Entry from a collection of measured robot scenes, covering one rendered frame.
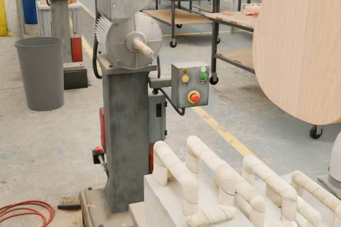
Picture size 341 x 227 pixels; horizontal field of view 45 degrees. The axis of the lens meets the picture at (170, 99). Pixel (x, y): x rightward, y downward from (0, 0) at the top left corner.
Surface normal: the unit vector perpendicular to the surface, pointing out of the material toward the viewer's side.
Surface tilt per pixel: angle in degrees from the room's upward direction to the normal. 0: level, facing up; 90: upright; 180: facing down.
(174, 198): 0
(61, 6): 90
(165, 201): 0
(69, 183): 0
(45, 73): 93
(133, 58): 98
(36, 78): 93
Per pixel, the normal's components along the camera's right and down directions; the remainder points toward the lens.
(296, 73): -0.93, 0.14
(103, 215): -0.38, -0.82
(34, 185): 0.00, -0.94
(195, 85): 0.32, 0.32
